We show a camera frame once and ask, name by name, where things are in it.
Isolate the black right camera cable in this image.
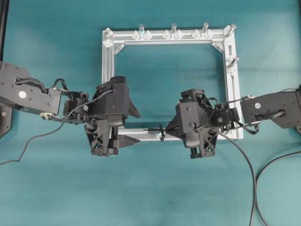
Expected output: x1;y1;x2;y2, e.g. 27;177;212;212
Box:
254;152;301;226

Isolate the clear corner peg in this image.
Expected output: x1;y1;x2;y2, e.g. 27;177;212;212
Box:
227;24;237;37

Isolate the clear side peg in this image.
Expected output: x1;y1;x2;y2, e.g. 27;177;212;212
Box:
226;56;239;68

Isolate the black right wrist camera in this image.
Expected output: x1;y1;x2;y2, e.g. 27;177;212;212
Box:
176;99;200;148

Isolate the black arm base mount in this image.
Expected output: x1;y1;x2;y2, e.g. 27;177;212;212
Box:
0;106;13;138

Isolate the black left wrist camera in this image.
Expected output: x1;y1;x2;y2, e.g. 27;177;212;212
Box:
104;76;129;127

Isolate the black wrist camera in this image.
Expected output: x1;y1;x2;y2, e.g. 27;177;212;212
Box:
176;99;200;148
104;76;129;127

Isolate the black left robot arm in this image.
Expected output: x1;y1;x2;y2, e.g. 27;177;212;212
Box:
0;62;141;157

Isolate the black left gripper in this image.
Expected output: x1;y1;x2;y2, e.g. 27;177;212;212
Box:
85;82;141;157

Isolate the clear peg right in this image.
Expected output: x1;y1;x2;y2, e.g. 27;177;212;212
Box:
202;23;209;36

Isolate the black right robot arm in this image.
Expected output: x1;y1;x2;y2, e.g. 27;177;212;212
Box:
159;89;301;159

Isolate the black string loop centre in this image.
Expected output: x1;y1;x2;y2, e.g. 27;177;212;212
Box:
155;123;166;142

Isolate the clear peg with blue band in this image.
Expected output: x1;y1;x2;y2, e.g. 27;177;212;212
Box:
139;24;145;39

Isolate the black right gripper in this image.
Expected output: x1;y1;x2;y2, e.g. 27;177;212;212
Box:
165;89;219;159

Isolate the black USB cable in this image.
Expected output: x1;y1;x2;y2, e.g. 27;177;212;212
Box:
142;127;257;226

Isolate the aluminium extrusion frame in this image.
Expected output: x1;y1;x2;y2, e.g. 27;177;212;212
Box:
101;27;243;143

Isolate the clear peg middle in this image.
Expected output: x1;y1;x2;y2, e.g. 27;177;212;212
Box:
171;23;177;37

